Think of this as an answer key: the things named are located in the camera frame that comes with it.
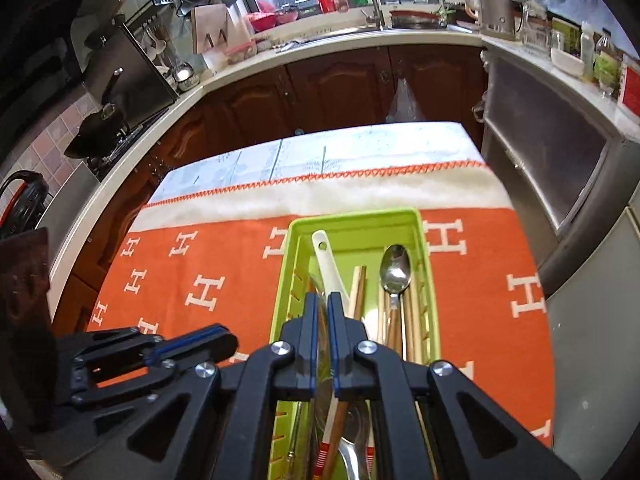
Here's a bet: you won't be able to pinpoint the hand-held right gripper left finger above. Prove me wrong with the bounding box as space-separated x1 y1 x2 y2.
64 291 322 480

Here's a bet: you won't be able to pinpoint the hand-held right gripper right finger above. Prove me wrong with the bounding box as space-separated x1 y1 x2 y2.
326 291 584 480

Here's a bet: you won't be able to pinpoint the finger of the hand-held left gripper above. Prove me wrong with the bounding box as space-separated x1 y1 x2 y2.
74 323 239 369
71 341 239 407

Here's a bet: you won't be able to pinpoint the brown wooden chopstick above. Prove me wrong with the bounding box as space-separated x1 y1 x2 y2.
352 265 368 322
315 266 362 480

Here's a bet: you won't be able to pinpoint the white ceramic spoon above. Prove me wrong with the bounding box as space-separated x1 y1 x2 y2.
311 230 381 346

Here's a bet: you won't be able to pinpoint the metal chopstick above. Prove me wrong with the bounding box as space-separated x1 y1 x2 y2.
287 397 303 463

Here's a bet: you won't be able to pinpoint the wooden-handled metal spoon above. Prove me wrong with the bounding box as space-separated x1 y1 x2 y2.
379 244 413 356

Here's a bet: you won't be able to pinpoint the green plastic utensil tray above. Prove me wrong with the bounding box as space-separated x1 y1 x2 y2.
267 207 442 480

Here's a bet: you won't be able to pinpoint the orange patterned blanket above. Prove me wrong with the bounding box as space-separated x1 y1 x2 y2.
87 160 557 453

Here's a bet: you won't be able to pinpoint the steel side panel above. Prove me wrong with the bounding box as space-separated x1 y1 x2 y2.
37 162 98 261

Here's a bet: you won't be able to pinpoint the blue white tablecloth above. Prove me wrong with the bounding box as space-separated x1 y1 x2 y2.
150 120 488 206

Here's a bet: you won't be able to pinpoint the gas stove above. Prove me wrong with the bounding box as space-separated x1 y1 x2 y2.
87 110 173 181

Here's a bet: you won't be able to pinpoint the black wok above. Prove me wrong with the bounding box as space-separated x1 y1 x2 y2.
64 67 133 161

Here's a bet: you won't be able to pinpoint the hanging plastic bag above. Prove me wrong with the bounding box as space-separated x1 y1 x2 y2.
385 78 426 124

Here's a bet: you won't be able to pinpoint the brown wooden base cabinets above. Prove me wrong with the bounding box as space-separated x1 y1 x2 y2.
50 42 488 341

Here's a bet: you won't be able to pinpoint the patterned teapot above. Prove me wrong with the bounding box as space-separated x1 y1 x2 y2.
170 62 201 92

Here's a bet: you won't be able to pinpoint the grey refrigerator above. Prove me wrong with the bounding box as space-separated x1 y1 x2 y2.
542 205 640 480

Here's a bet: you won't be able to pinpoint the pink food container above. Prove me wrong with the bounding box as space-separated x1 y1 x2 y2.
223 42 257 65

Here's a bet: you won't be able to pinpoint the hanging white ladle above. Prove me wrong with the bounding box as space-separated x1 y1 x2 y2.
145 27 168 63

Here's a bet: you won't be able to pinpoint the aluminium cabinet frosted doors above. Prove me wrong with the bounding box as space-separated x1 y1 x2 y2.
480 50 640 301

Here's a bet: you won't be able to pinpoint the wooden cutting board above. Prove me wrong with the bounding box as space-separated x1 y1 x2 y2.
190 2 251 55

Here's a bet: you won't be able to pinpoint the pink plastic basin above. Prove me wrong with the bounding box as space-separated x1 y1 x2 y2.
247 11 278 33

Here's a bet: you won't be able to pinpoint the red frying pan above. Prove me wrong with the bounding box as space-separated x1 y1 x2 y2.
389 8 447 30

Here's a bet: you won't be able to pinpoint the black range hood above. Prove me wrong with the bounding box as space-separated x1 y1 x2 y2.
0 0 136 126

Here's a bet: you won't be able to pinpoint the white bowl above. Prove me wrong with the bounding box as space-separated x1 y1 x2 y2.
550 49 586 77

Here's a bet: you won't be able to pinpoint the large glass jar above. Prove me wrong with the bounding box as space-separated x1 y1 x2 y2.
517 2 551 56

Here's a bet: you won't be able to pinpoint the steel electric kettle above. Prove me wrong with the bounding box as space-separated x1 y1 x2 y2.
460 0 516 38

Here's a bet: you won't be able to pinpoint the white plastic bottle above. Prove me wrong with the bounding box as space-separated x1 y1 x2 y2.
579 21 597 81

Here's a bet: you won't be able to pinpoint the green labelled bottle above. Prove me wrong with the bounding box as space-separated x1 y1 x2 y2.
594 30 621 93

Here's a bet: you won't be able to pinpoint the red labelled container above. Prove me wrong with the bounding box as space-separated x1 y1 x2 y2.
616 57 640 111

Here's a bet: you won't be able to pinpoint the green tin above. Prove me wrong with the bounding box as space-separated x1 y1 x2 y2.
551 17 583 53

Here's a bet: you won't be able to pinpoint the black appliance with handle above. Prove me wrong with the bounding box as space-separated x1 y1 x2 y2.
0 170 51 241

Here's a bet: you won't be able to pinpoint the black wall utensil rail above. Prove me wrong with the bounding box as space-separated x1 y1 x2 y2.
125 0 176 23

